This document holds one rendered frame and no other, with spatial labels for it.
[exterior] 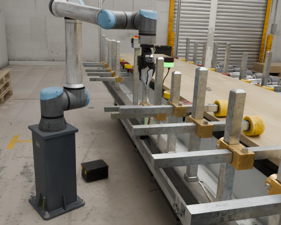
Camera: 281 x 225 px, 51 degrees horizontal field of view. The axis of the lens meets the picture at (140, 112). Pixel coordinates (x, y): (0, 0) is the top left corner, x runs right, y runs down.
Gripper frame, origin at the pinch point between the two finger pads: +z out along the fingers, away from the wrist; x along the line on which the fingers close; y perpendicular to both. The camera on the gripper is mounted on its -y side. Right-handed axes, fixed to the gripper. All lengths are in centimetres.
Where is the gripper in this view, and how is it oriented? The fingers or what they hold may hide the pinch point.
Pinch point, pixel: (146, 83)
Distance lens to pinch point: 157.3
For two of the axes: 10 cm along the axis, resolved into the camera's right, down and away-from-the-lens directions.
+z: -0.4, 9.6, 2.9
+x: -9.7, 0.4, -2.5
